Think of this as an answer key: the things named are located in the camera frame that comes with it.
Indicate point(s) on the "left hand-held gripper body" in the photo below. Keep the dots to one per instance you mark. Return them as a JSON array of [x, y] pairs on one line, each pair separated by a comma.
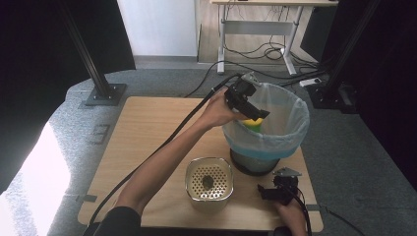
[[241, 93]]

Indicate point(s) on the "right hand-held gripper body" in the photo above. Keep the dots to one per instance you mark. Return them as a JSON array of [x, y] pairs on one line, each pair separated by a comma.
[[286, 188]]

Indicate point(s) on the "yellow green sponge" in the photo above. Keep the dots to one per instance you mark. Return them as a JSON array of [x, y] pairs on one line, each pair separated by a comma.
[[254, 124]]

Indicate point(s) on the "grey trash bin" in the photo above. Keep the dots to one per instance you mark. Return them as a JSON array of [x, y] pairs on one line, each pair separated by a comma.
[[254, 165]]

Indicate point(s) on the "blue bin with plastic liner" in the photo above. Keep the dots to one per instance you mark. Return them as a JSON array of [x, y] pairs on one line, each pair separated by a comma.
[[288, 131]]

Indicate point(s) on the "person's left hand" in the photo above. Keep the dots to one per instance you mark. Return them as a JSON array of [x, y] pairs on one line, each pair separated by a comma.
[[218, 111]]

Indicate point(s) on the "person's right hand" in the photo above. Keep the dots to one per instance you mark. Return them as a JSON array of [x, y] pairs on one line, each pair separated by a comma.
[[293, 218]]

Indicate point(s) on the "grey tape strip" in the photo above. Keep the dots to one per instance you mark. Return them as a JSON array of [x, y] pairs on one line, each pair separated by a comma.
[[314, 207], [87, 198]]

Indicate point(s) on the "cream container with strainer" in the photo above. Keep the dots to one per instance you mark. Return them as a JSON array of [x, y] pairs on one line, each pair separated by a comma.
[[209, 196]]

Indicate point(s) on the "dark tea residue clump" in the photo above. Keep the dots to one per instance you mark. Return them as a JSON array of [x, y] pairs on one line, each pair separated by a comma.
[[208, 182]]

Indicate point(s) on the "white power strip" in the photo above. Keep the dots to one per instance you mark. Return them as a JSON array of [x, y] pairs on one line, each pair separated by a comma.
[[310, 82]]

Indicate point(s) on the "black metal stand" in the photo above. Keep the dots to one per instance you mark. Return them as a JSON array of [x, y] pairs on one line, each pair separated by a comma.
[[98, 75], [341, 65]]

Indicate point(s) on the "black curtain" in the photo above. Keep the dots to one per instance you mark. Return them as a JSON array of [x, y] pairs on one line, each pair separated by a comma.
[[32, 65], [387, 82]]

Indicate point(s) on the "grey floor socket cover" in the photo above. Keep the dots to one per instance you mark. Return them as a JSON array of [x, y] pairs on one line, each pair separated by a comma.
[[100, 133]]

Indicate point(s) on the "person's dark sleeve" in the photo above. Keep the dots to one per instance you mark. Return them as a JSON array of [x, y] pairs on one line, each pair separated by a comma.
[[113, 223]]

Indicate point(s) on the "white frame desk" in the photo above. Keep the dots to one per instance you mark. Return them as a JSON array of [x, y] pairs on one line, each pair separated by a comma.
[[255, 28]]

